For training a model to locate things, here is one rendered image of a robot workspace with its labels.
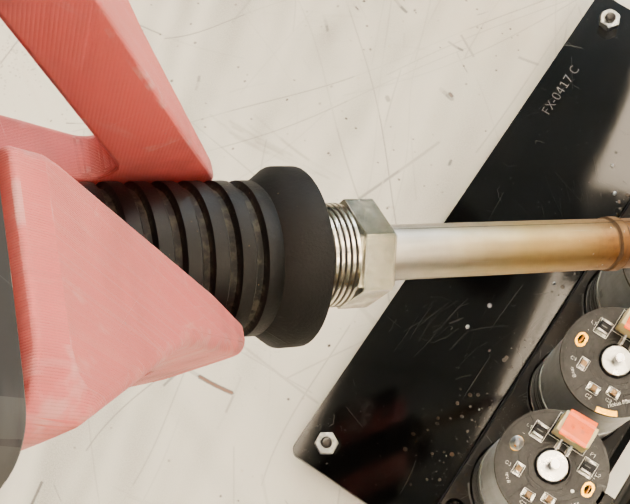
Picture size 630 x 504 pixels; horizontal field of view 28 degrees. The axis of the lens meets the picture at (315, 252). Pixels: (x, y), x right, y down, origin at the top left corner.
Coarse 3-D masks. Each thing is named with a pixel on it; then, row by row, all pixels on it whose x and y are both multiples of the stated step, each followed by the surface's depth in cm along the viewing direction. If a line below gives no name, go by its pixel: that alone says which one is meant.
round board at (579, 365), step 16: (592, 320) 28; (608, 320) 28; (592, 336) 28; (608, 336) 28; (560, 352) 28; (576, 352) 28; (592, 352) 28; (560, 368) 28; (576, 368) 28; (592, 368) 28; (576, 384) 28; (592, 384) 28; (608, 384) 28; (624, 384) 28; (592, 400) 28; (608, 400) 28; (624, 400) 28; (608, 416) 28; (624, 416) 28
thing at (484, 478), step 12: (492, 456) 28; (540, 456) 27; (552, 456) 27; (564, 456) 27; (480, 468) 30; (492, 468) 28; (540, 468) 27; (564, 468) 27; (480, 480) 30; (492, 480) 28; (552, 480) 27; (480, 492) 30; (492, 492) 28; (588, 492) 27
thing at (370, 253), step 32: (352, 224) 17; (384, 224) 17; (416, 224) 18; (448, 224) 18; (480, 224) 18; (512, 224) 19; (544, 224) 19; (576, 224) 19; (608, 224) 19; (352, 256) 17; (384, 256) 17; (416, 256) 18; (448, 256) 18; (480, 256) 18; (512, 256) 18; (544, 256) 19; (576, 256) 19; (608, 256) 19; (352, 288) 17; (384, 288) 17
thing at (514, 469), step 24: (504, 432) 28; (528, 432) 28; (504, 456) 27; (528, 456) 27; (576, 456) 27; (600, 456) 27; (504, 480) 27; (528, 480) 27; (576, 480) 27; (600, 480) 27
